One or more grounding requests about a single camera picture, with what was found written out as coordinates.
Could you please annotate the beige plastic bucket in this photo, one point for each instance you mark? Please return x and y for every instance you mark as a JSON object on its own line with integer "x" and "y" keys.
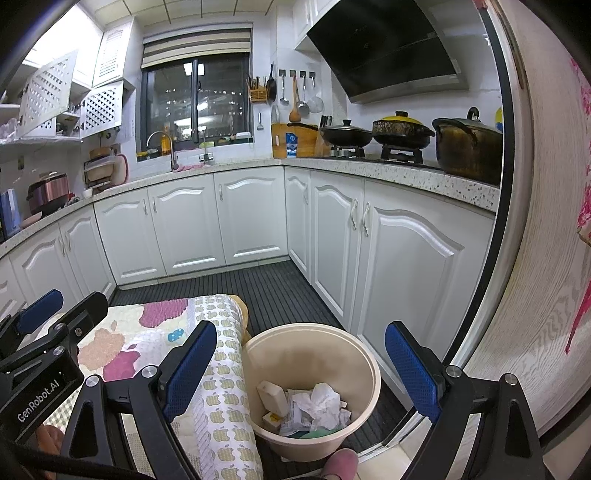
{"x": 277, "y": 350}

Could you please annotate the dark kitchen window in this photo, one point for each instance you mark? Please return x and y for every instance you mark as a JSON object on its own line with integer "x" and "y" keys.
{"x": 221, "y": 101}

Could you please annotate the blue carton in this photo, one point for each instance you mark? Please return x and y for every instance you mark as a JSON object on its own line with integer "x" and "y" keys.
{"x": 9, "y": 212}

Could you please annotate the steel ladle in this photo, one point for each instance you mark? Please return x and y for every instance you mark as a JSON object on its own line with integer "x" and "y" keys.
{"x": 284, "y": 100}

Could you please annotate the wooden cutting board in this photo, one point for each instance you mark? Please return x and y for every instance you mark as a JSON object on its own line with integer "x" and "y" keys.
{"x": 279, "y": 143}

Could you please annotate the white louvered cabinet door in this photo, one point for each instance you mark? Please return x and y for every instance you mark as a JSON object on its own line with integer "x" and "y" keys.
{"x": 109, "y": 57}

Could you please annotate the chrome kitchen faucet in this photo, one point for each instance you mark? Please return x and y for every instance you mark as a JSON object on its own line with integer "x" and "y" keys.
{"x": 174, "y": 159}

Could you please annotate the small blue dotted packet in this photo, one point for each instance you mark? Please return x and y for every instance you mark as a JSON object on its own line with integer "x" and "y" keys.
{"x": 174, "y": 335}

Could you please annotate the yellow lidded clay pot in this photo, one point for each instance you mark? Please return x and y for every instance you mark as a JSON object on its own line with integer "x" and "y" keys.
{"x": 401, "y": 134}

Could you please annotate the apple print blanket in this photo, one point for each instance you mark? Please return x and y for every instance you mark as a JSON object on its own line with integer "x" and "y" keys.
{"x": 221, "y": 415}

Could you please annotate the striped roller blind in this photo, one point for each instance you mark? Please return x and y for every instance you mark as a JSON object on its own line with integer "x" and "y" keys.
{"x": 198, "y": 48}

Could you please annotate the pink floral cloth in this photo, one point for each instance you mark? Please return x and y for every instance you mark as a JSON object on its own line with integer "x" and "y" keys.
{"x": 581, "y": 152}

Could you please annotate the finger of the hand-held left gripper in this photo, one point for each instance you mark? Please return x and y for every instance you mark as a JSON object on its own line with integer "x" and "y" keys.
{"x": 87, "y": 311}
{"x": 39, "y": 309}

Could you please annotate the wooden knife block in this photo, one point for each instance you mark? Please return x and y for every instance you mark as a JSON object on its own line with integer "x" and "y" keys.
{"x": 322, "y": 147}

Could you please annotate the yellow oil bottle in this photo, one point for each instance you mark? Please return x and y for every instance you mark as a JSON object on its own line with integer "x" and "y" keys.
{"x": 499, "y": 122}

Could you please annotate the black wok with lid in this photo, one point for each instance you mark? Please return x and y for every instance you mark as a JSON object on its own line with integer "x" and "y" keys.
{"x": 346, "y": 136}

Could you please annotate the copper rice cooker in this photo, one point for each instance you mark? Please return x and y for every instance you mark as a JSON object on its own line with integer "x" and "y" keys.
{"x": 48, "y": 194}

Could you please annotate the row of white cabinet doors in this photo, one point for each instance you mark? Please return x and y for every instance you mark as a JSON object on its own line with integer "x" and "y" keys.
{"x": 249, "y": 212}

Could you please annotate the small chrome tap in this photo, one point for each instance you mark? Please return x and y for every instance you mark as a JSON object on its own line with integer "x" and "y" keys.
{"x": 206, "y": 154}

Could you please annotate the yellow dish soap bottle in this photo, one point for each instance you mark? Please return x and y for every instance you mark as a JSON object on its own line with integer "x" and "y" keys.
{"x": 165, "y": 145}

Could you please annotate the steel peeler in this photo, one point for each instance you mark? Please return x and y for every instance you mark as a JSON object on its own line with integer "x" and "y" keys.
{"x": 260, "y": 123}

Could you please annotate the person's left hand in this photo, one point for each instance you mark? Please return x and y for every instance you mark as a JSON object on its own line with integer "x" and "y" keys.
{"x": 51, "y": 441}

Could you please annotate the pink dishcloth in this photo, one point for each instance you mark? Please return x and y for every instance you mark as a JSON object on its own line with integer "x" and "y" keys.
{"x": 189, "y": 167}

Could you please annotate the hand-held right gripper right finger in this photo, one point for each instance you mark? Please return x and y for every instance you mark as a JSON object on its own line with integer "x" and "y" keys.
{"x": 411, "y": 369}

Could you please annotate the green cloth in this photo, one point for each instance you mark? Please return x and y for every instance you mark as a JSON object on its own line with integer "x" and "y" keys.
{"x": 318, "y": 434}

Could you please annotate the wooden chopstick holder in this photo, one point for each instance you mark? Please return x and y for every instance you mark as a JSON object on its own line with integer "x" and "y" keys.
{"x": 258, "y": 94}

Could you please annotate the pink slipper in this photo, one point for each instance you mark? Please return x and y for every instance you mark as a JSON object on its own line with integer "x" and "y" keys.
{"x": 339, "y": 464}

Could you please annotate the black range hood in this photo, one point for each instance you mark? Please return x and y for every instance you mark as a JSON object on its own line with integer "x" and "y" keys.
{"x": 383, "y": 46}

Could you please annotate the small black hanging pan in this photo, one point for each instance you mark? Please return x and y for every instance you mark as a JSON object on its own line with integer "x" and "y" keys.
{"x": 271, "y": 90}

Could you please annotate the white lattice cabinet door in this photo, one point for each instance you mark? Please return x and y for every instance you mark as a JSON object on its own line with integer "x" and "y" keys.
{"x": 48, "y": 94}
{"x": 101, "y": 110}

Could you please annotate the black gas stove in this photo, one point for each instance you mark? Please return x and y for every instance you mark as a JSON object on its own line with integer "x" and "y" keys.
{"x": 401, "y": 154}

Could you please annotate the dark stockpot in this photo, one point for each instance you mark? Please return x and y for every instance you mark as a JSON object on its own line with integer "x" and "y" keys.
{"x": 466, "y": 152}

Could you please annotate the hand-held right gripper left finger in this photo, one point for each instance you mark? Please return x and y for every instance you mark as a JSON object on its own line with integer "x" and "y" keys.
{"x": 189, "y": 369}

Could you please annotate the wooden spoon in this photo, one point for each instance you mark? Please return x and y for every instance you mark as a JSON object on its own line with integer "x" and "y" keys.
{"x": 294, "y": 115}

